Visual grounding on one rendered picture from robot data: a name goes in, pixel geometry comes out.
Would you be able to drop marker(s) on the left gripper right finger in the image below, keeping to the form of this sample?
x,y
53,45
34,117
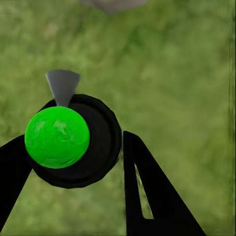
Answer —
x,y
171,215

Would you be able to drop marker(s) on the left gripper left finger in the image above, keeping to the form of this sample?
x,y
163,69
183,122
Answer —
x,y
14,171

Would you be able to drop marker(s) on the pesticide atomizer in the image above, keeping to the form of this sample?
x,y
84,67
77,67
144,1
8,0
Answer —
x,y
75,139

